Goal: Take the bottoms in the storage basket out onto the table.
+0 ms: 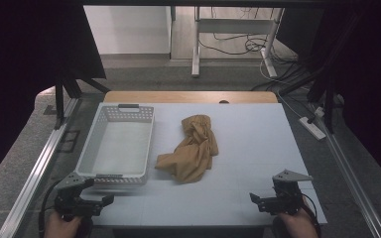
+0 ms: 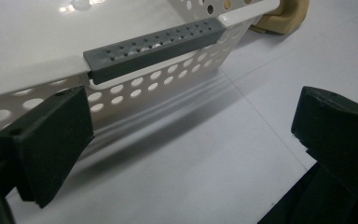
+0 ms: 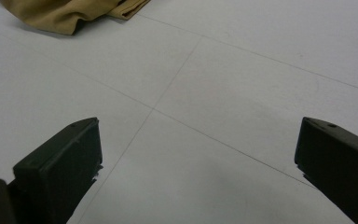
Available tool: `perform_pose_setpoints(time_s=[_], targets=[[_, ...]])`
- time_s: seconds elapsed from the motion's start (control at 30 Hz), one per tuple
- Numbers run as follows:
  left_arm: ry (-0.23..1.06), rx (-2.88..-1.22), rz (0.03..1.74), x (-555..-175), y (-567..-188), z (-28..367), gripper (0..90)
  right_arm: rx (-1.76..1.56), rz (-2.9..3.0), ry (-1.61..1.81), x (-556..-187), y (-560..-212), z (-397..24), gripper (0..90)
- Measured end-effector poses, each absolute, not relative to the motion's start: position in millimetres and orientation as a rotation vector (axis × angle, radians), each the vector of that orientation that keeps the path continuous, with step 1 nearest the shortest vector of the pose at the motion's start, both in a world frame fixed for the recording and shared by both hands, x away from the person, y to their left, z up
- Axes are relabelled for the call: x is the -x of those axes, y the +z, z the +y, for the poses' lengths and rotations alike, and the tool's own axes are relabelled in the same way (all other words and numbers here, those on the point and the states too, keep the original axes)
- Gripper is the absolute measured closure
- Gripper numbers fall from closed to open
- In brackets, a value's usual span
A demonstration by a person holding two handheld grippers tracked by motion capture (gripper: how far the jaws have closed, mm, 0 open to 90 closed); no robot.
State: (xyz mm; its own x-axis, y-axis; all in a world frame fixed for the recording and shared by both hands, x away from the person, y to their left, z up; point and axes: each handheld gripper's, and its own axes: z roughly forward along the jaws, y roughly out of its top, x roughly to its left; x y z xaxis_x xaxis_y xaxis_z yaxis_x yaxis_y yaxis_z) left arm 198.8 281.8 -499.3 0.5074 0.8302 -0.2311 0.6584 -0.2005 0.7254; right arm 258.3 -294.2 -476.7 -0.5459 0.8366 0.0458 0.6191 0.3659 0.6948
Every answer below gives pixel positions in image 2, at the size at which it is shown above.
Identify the tan cloth garment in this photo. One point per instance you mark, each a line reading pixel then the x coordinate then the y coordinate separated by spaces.
pixel 284 18

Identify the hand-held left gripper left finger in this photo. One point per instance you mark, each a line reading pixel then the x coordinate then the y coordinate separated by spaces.
pixel 46 143

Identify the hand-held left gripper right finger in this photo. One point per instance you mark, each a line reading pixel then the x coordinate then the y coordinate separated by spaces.
pixel 341 137

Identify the white perforated plastic basket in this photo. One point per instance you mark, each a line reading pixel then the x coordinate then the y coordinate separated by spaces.
pixel 136 53

